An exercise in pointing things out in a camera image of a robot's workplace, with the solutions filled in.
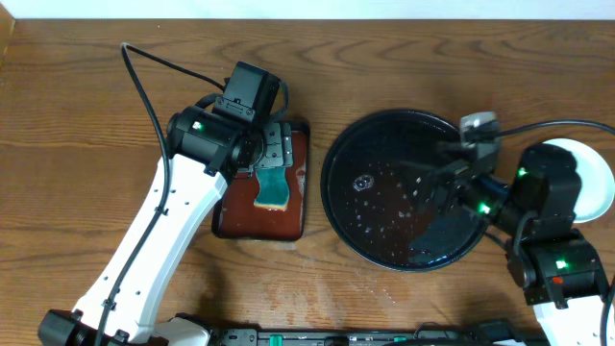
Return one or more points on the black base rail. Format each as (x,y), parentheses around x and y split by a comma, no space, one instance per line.
(492,332)

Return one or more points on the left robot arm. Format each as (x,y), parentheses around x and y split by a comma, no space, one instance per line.
(206,145)

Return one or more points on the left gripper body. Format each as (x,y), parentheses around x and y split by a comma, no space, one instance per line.
(278,147)

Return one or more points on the green yellow sponge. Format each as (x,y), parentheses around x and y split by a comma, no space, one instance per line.
(273,191)

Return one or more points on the pale green plate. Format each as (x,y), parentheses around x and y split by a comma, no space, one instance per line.
(597,180)

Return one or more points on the rectangular black red tray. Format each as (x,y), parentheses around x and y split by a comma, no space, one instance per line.
(237,215)

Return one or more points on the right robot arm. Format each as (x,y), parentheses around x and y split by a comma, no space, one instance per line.
(558,183)

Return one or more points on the round black tray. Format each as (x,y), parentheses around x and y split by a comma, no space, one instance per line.
(370,192)

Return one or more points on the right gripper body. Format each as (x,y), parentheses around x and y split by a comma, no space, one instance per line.
(483,195)

